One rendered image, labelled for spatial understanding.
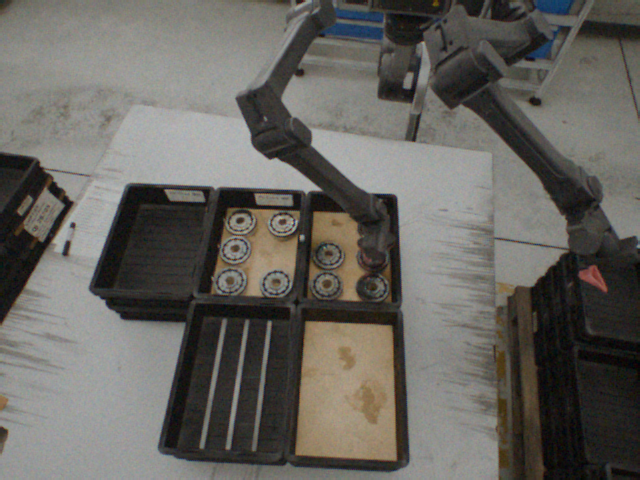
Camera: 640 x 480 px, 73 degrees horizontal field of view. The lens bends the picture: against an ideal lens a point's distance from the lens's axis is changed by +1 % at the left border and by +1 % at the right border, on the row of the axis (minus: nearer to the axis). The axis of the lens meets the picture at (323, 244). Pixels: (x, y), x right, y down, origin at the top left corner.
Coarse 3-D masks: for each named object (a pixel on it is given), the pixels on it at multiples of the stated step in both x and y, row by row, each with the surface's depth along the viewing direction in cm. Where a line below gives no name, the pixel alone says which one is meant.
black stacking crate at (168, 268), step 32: (160, 192) 145; (128, 224) 144; (160, 224) 147; (192, 224) 147; (128, 256) 141; (160, 256) 141; (192, 256) 141; (96, 288) 126; (128, 288) 135; (160, 288) 135
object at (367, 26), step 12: (336, 12) 270; (348, 12) 269; (360, 12) 267; (372, 12) 266; (336, 24) 277; (348, 24) 275; (360, 24) 273; (372, 24) 271; (360, 36) 281; (372, 36) 279
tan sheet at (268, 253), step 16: (240, 208) 151; (224, 240) 144; (256, 240) 144; (272, 240) 144; (288, 240) 144; (256, 256) 141; (272, 256) 141; (288, 256) 141; (256, 272) 138; (288, 272) 138; (256, 288) 135
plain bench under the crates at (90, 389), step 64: (128, 128) 188; (192, 128) 188; (384, 192) 171; (448, 192) 171; (64, 256) 156; (448, 256) 156; (64, 320) 143; (128, 320) 143; (448, 320) 144; (0, 384) 133; (64, 384) 133; (128, 384) 133; (448, 384) 133; (64, 448) 124; (128, 448) 124; (448, 448) 124
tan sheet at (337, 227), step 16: (320, 224) 147; (336, 224) 147; (352, 224) 147; (320, 240) 144; (336, 240) 144; (352, 240) 144; (352, 256) 141; (336, 272) 138; (352, 272) 138; (384, 272) 138; (352, 288) 135
